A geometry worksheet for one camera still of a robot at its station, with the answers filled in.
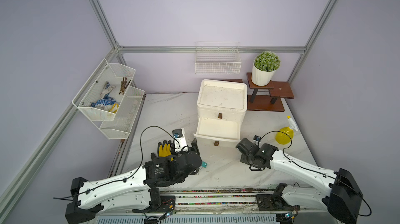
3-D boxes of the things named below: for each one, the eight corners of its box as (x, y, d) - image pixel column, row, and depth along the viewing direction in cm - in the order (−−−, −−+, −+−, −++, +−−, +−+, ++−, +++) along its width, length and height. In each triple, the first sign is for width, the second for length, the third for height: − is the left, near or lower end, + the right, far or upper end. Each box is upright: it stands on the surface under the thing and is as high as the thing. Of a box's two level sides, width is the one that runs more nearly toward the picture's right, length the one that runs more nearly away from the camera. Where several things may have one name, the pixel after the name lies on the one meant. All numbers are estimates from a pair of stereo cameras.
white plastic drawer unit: (197, 142, 97) (195, 116, 76) (199, 108, 116) (197, 79, 95) (243, 142, 97) (254, 116, 76) (237, 108, 115) (244, 79, 95)
